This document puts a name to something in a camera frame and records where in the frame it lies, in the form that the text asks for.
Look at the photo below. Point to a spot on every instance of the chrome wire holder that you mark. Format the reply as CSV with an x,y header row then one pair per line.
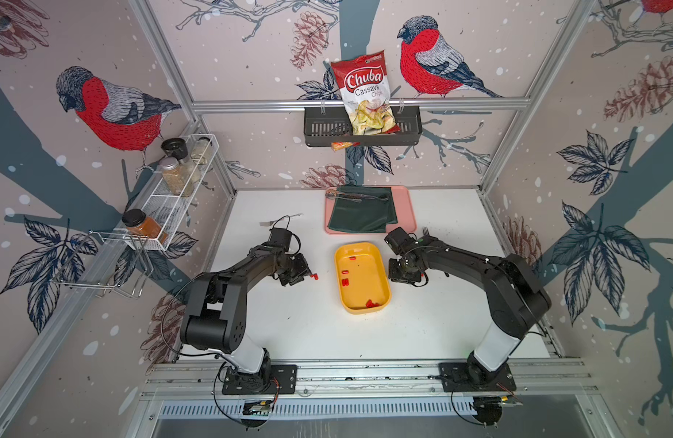
x,y
122,266

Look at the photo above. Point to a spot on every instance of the Chuba cassava chips bag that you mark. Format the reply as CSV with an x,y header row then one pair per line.
x,y
365,92

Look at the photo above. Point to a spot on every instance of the white wire spice rack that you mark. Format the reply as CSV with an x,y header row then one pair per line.
x,y
171,211

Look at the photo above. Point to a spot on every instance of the pink plastic tray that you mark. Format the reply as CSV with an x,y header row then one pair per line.
x,y
404,209

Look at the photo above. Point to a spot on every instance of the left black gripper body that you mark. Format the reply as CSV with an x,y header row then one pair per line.
x,y
294,269

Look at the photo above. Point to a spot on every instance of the clear pale spice jar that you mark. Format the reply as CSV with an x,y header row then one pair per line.
x,y
201,152

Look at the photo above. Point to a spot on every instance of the black tongs on tray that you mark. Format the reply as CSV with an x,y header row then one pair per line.
x,y
335,194

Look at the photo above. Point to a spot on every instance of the orange spice jar black lid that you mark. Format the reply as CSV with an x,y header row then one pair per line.
x,y
142,225

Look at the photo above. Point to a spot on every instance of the left circuit board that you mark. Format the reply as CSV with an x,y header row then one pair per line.
x,y
257,409

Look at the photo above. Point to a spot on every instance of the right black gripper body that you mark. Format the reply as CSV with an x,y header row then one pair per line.
x,y
398,272

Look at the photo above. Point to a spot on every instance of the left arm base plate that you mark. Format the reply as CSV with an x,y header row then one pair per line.
x,y
270,380

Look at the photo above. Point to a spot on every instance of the silver metal fork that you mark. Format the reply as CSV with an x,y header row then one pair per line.
x,y
286,218

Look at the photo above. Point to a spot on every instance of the silver lid spice jar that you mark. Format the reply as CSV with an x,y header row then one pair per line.
x,y
176,177

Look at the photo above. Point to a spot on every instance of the dark green folded cloth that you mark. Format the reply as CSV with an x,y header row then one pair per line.
x,y
366,217

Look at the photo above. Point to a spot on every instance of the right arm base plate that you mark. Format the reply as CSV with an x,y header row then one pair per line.
x,y
457,376

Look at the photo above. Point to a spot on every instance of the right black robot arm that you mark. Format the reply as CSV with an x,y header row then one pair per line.
x,y
515,297

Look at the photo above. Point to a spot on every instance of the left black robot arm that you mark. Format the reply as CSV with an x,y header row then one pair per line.
x,y
215,317

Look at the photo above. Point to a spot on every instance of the yellow plastic storage box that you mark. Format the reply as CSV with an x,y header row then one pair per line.
x,y
367,277

